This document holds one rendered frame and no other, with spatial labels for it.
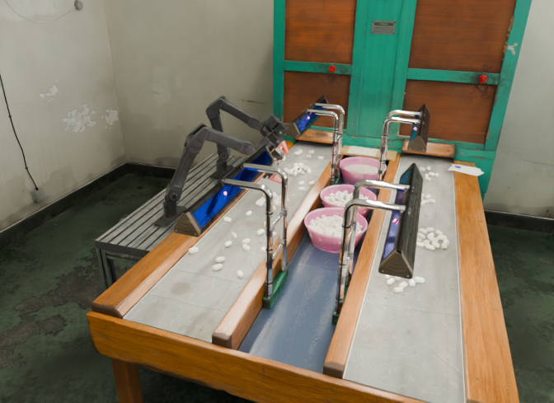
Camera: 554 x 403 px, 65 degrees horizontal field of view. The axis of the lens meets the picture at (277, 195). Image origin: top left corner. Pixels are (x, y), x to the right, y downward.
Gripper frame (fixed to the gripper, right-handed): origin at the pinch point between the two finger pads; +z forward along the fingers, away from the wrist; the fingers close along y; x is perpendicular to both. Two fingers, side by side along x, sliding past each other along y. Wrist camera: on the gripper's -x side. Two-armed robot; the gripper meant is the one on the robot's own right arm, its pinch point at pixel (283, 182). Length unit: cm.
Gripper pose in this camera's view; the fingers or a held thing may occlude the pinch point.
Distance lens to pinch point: 211.7
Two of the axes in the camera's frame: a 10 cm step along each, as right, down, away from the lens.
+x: -6.2, 6.0, 5.1
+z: 7.1, 7.0, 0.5
